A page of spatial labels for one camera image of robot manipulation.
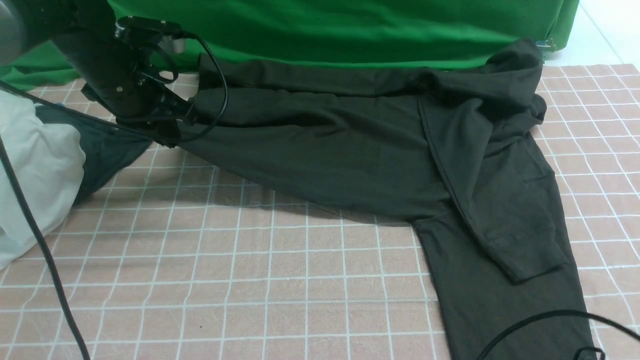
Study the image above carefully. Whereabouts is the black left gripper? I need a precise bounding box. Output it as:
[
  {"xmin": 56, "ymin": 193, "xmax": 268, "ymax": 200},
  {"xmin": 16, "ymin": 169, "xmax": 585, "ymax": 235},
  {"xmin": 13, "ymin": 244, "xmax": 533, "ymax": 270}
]
[{"xmin": 52, "ymin": 27, "xmax": 198, "ymax": 148}]

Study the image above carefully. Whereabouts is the white garment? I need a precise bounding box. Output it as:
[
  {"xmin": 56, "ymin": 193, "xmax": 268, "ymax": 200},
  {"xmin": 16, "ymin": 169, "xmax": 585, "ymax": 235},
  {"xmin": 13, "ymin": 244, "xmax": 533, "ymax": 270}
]
[{"xmin": 0, "ymin": 91, "xmax": 86, "ymax": 269}]

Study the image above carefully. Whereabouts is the dark gray long-sleeve top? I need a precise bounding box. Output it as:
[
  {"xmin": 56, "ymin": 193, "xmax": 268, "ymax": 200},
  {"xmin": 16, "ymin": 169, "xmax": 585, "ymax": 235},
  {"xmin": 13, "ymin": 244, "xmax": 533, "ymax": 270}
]
[{"xmin": 182, "ymin": 39, "xmax": 586, "ymax": 360}]

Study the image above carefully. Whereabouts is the dark teal garment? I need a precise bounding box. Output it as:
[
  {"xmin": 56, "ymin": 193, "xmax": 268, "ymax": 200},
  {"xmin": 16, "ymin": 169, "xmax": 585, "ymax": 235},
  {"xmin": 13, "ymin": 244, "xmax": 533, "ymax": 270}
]
[{"xmin": 35, "ymin": 104, "xmax": 153, "ymax": 206}]

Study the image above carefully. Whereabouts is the pink checkered tablecloth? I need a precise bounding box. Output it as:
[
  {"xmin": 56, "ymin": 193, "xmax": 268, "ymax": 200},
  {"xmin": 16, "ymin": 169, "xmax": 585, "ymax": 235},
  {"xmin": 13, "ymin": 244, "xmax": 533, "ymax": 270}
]
[{"xmin": 0, "ymin": 64, "xmax": 640, "ymax": 360}]

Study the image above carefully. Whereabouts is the green backdrop cloth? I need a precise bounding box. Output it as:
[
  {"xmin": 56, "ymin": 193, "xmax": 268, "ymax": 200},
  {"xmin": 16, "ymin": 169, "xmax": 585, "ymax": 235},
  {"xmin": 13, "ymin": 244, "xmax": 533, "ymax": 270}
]
[{"xmin": 0, "ymin": 0, "xmax": 581, "ymax": 92}]

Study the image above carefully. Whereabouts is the metal binder clip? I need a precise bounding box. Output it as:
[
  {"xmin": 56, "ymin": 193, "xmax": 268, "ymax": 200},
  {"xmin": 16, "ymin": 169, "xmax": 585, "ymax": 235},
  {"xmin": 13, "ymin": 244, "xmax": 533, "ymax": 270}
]
[{"xmin": 535, "ymin": 38, "xmax": 557, "ymax": 53}]

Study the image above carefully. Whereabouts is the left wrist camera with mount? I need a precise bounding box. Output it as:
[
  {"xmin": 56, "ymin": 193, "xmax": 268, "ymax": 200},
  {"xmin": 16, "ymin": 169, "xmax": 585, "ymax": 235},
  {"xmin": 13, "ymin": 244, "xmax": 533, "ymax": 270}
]
[{"xmin": 114, "ymin": 16, "xmax": 187, "ymax": 55}]

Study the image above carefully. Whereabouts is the black right camera cable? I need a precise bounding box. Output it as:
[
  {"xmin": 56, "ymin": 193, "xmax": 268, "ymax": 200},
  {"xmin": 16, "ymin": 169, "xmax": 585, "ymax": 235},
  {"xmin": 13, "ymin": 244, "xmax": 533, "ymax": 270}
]
[{"xmin": 477, "ymin": 310, "xmax": 640, "ymax": 360}]

